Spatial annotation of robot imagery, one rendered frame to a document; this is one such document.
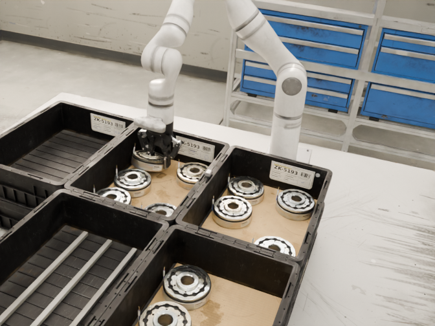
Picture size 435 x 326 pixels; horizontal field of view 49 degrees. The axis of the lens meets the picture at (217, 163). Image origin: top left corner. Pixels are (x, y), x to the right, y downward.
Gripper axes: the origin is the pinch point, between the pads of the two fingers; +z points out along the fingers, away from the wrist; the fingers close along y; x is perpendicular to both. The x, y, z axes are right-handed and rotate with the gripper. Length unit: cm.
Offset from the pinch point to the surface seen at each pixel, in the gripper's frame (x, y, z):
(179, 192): 6.7, -10.2, 3.4
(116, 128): -7.5, 19.0, -1.6
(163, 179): 3.2, -3.2, 3.6
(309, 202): -2.1, -45.0, -0.1
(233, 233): 16.1, -29.9, 2.9
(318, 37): -184, -11, 12
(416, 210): -37, -76, 16
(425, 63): -189, -75, 16
